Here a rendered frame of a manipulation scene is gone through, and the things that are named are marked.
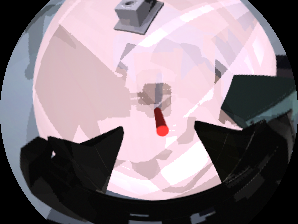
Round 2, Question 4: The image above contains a red peg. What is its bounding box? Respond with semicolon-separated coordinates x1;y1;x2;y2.
154;108;169;136

